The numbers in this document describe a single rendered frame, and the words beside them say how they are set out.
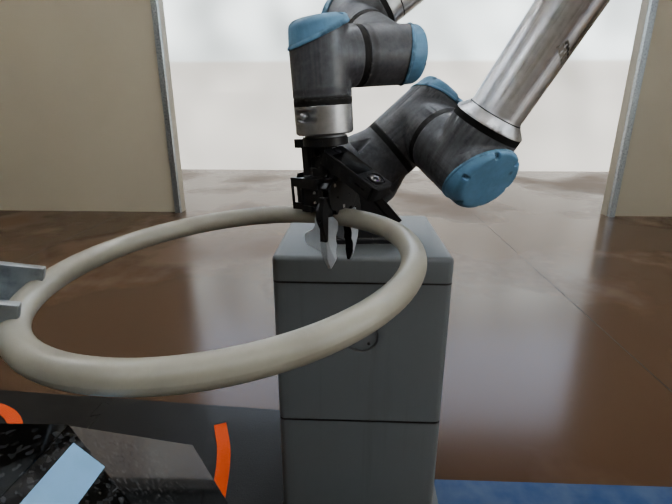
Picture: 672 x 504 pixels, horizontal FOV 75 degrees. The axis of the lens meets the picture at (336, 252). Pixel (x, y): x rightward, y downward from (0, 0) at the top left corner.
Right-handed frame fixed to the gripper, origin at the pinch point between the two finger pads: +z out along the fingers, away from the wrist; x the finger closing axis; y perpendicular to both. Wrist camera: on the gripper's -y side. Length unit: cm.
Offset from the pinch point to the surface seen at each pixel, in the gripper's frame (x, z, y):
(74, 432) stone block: 44.6, 3.3, -0.7
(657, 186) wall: -530, 89, -23
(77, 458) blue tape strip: 45.6, 4.5, -2.9
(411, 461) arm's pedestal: -22, 62, -1
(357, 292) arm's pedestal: -16.3, 15.4, 9.4
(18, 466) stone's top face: 49.6, 2.4, -2.3
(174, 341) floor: -46, 89, 151
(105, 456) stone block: 43.0, 7.0, -1.7
